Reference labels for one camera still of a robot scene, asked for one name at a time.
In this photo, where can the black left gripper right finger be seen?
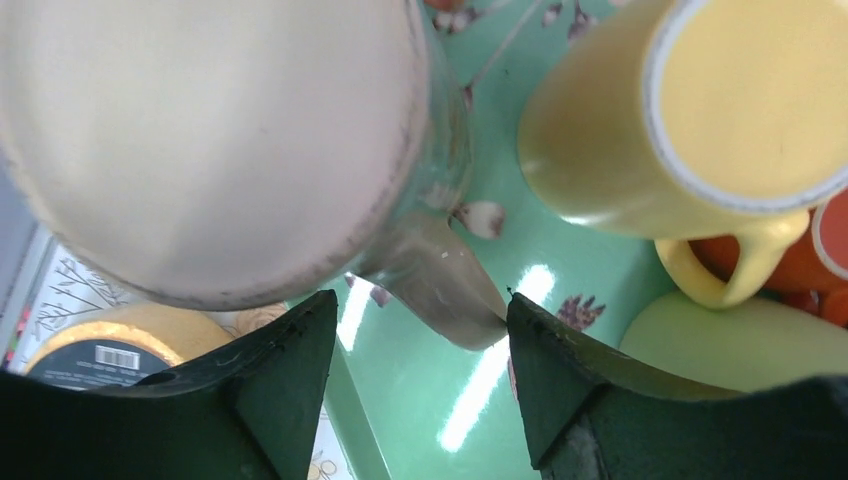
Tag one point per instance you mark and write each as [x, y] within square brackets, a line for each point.
[592, 412]

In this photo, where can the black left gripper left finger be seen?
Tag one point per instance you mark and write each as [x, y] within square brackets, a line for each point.
[247, 410]

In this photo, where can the light green mug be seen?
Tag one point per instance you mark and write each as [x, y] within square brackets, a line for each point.
[755, 345]

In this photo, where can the cream floral mug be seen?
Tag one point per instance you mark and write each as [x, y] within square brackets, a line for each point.
[225, 155]

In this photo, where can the yellow mug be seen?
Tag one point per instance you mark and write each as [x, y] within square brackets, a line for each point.
[711, 128]

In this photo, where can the small orange mug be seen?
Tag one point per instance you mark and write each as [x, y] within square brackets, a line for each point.
[812, 275]

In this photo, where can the green floral tray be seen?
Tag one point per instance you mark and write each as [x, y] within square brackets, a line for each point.
[403, 403]

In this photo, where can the yellow tape roll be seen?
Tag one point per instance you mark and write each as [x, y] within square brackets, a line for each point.
[123, 346]

